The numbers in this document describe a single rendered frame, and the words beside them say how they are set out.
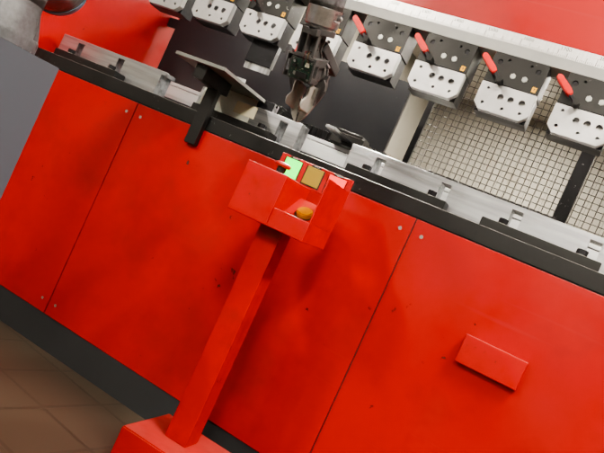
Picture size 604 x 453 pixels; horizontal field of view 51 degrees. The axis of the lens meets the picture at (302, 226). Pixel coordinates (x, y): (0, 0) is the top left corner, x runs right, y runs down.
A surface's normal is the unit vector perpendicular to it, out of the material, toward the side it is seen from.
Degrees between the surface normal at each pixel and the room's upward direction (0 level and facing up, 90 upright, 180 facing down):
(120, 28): 90
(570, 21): 90
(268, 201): 90
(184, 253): 90
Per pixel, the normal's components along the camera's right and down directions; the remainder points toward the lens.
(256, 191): -0.32, -0.14
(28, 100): 0.77, 0.36
